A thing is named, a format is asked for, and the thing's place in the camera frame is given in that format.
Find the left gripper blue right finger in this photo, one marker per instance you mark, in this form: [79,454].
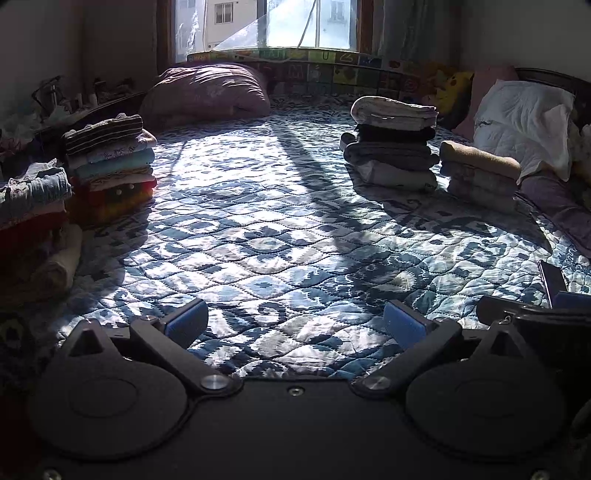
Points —
[425,343]

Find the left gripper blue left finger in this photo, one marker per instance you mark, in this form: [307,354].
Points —
[166,341]

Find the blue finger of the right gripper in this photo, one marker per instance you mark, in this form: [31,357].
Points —
[570,300]

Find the beige fleece sweater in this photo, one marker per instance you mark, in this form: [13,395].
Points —
[508,167]

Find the striped folded clothes stack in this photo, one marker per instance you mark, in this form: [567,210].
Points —
[110,153]

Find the grey folded clothes pile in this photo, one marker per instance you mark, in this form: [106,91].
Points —
[40,186]

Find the black smartphone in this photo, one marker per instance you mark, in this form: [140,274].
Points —
[553,282]

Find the pale folded garment bottom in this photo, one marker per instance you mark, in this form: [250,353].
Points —
[482,197]

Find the beige rolled towel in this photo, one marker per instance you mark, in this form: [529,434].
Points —
[55,276]

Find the red yellow folded item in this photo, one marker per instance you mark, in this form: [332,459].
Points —
[89,208]

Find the blue patterned quilt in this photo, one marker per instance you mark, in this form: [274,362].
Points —
[293,255]

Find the floral folded garment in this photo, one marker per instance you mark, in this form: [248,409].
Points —
[468,177]

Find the white panda folded garment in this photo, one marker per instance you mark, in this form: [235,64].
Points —
[388,176]

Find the white pillow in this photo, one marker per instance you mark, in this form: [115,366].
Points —
[528,122]

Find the grey folded garment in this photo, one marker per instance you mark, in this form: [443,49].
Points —
[410,157]

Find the dark wooden headboard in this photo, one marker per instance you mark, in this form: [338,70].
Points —
[581,89]

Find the black folded garment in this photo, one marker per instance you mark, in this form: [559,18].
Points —
[369,133]

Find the cream folded garment on top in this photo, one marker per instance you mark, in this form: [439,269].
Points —
[382,112]

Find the yellow plush toy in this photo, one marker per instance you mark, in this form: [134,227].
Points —
[445,87]

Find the purple rolled duvet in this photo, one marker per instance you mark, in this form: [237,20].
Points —
[187,95]

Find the colourful alphabet play mat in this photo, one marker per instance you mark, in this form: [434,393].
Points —
[320,72]

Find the grey curtain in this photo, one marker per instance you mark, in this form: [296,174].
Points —
[419,31]

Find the window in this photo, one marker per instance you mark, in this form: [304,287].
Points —
[202,26]

